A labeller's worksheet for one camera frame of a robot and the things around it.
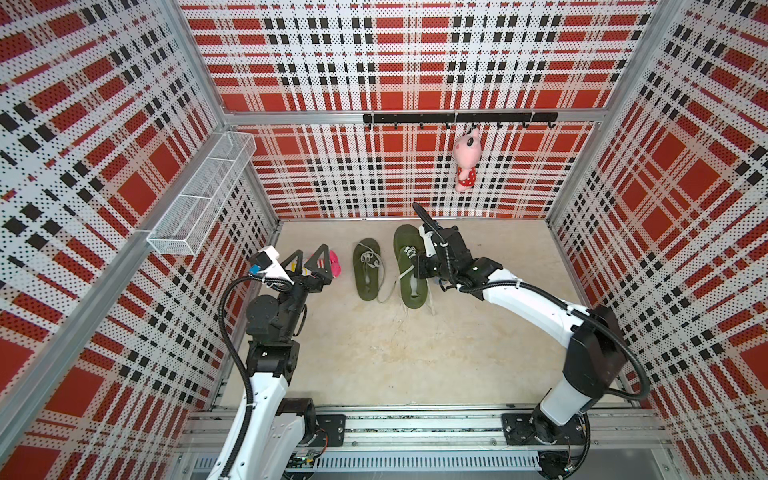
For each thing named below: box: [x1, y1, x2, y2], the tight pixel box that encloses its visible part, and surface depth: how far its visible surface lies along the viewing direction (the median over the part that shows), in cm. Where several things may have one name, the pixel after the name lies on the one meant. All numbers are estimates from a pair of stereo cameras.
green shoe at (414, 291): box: [393, 224, 428, 309], surface depth 85 cm
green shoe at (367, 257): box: [353, 238, 381, 301], surface depth 103 cm
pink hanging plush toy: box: [453, 126, 481, 192], surface depth 95 cm
